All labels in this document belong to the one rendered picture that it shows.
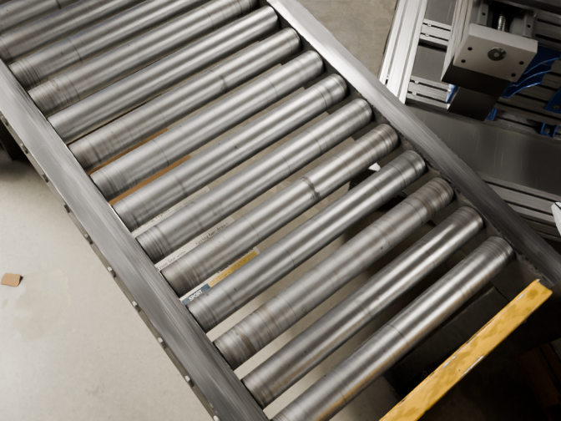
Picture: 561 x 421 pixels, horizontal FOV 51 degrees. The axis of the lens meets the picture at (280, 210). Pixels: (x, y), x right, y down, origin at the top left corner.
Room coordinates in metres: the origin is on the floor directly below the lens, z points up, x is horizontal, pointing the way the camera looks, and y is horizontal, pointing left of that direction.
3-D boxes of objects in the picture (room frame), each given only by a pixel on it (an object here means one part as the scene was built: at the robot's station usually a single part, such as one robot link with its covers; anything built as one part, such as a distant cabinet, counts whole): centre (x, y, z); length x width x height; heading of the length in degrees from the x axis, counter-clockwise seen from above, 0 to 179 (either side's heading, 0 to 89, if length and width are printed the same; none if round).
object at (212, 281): (0.68, 0.25, 0.01); 0.37 x 0.28 x 0.01; 48
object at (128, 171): (0.56, 0.14, 0.77); 0.47 x 0.05 x 0.05; 138
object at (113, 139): (0.61, 0.18, 0.77); 0.47 x 0.05 x 0.05; 138
